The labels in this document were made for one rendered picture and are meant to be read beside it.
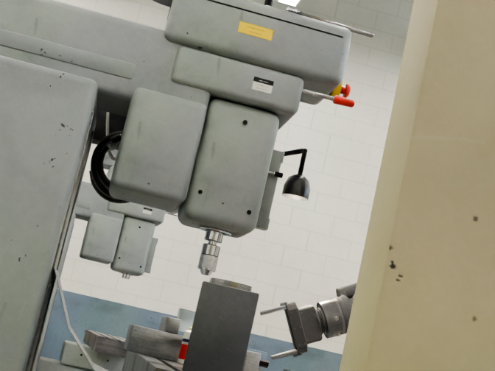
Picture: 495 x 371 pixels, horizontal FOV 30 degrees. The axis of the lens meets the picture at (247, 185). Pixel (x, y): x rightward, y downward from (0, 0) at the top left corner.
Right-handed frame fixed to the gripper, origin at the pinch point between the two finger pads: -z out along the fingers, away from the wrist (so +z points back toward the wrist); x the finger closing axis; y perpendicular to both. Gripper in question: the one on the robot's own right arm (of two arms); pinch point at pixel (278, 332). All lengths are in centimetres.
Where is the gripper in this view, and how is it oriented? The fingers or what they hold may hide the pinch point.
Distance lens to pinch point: 219.8
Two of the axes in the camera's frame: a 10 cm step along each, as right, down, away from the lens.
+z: 9.6, -2.3, 1.6
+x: -2.5, -9.7, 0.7
